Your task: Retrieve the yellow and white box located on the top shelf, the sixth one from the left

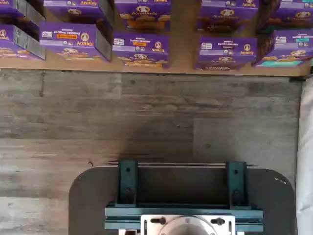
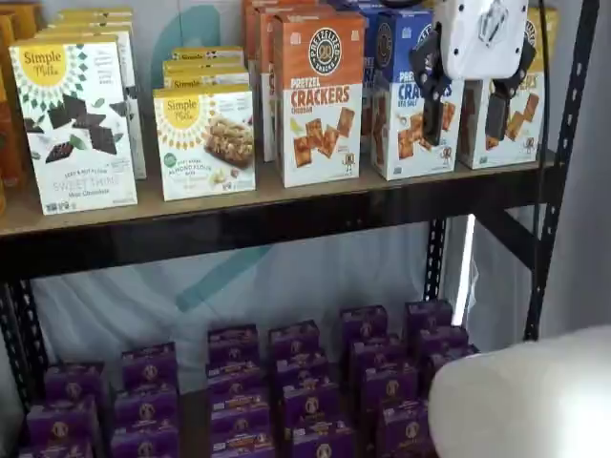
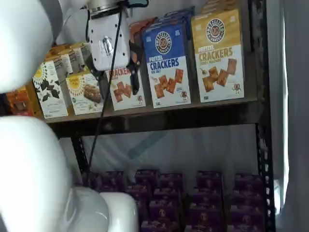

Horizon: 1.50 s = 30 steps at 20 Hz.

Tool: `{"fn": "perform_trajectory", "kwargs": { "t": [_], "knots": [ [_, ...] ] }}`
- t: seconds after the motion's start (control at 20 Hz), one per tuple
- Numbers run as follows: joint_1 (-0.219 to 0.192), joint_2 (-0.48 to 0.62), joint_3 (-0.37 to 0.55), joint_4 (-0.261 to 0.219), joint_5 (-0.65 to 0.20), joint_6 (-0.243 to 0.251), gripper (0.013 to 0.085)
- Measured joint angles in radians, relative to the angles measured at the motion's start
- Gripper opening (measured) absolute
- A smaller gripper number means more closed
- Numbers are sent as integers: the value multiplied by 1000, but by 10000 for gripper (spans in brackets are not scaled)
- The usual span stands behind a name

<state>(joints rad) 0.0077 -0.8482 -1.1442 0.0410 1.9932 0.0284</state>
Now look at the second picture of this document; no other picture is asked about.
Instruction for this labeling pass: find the yellow white pretzel crackers box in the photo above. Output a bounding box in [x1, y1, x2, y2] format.
[456, 5, 560, 171]

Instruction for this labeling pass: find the plain orange box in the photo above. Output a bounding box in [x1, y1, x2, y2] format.
[0, 71, 9, 219]
[0, 12, 33, 190]
[8, 1, 47, 42]

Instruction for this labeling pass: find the wooden shelf board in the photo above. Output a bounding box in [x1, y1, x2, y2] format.
[0, 146, 558, 238]

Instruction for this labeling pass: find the blue white pretzel crackers box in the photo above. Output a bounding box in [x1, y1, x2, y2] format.
[369, 8, 465, 182]
[360, 2, 398, 155]
[327, 0, 389, 13]

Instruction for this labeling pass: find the black metal shelf frame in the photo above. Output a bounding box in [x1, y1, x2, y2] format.
[0, 0, 600, 458]

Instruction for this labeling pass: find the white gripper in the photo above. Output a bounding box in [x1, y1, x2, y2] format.
[409, 0, 537, 147]

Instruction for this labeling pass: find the Simple Mills Sweet Thins box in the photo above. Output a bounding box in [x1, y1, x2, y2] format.
[33, 25, 149, 181]
[45, 18, 136, 35]
[52, 11, 135, 26]
[8, 33, 139, 218]

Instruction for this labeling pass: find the Simple Mills almond bar box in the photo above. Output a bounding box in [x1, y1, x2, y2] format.
[161, 58, 252, 93]
[171, 45, 247, 66]
[152, 82, 257, 203]

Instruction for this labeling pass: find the purple snack box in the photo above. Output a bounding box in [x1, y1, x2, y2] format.
[113, 384, 180, 431]
[359, 364, 421, 407]
[119, 341, 179, 393]
[25, 394, 100, 450]
[281, 381, 342, 427]
[17, 437, 95, 458]
[421, 344, 480, 385]
[404, 299, 454, 336]
[339, 305, 390, 343]
[274, 351, 331, 388]
[267, 320, 322, 360]
[348, 335, 408, 372]
[209, 411, 274, 438]
[211, 430, 277, 458]
[44, 361, 107, 407]
[206, 324, 261, 364]
[414, 325, 471, 358]
[205, 359, 263, 392]
[208, 385, 271, 417]
[289, 419, 357, 458]
[376, 399, 436, 458]
[110, 423, 181, 458]

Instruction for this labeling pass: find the white backdrop sheet teal logo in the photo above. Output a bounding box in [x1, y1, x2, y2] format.
[28, 0, 529, 368]

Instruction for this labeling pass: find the orange white pretzel crackers box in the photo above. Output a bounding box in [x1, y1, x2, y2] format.
[256, 5, 335, 164]
[272, 10, 368, 189]
[242, 0, 330, 144]

